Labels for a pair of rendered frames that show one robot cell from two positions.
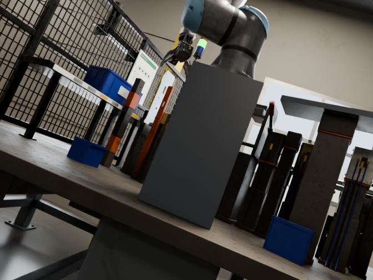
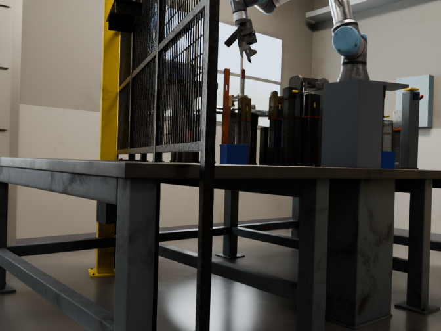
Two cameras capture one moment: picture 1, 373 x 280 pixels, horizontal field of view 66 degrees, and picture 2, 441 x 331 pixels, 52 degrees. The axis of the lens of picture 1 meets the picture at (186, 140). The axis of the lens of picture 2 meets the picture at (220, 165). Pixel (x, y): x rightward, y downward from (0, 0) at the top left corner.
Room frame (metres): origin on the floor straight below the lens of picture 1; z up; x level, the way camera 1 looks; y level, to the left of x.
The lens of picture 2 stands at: (-0.07, 2.00, 0.71)
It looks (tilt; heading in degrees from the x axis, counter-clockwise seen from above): 0 degrees down; 310
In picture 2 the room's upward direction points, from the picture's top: 2 degrees clockwise
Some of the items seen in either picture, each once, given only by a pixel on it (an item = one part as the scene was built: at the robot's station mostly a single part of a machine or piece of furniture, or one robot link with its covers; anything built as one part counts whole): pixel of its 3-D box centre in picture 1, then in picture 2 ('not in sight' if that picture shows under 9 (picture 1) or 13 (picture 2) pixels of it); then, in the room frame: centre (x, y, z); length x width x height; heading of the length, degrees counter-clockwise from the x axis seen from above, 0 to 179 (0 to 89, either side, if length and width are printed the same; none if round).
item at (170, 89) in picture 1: (152, 131); (225, 116); (1.44, 0.17, 0.95); 0.03 x 0.01 x 0.50; 60
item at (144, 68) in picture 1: (140, 78); not in sight; (1.88, 0.44, 1.30); 0.23 x 0.02 x 0.31; 150
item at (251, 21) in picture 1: (244, 34); (354, 48); (0.83, -0.05, 1.27); 0.13 x 0.12 x 0.14; 102
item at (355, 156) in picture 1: (348, 208); not in sight; (0.97, -0.60, 0.90); 0.13 x 0.08 x 0.41; 150
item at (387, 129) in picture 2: not in sight; (388, 146); (0.98, -0.94, 0.84); 0.12 x 0.05 x 0.29; 150
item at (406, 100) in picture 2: not in sight; (409, 131); (0.75, -0.66, 0.92); 0.08 x 0.08 x 0.44; 60
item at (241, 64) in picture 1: (233, 69); (354, 73); (0.84, -0.05, 1.15); 0.15 x 0.15 x 0.10
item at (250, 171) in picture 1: (235, 158); (307, 121); (1.16, -0.21, 0.95); 0.18 x 0.13 x 0.49; 60
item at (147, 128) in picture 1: (139, 149); not in sight; (1.66, 0.23, 0.85); 0.12 x 0.03 x 0.30; 150
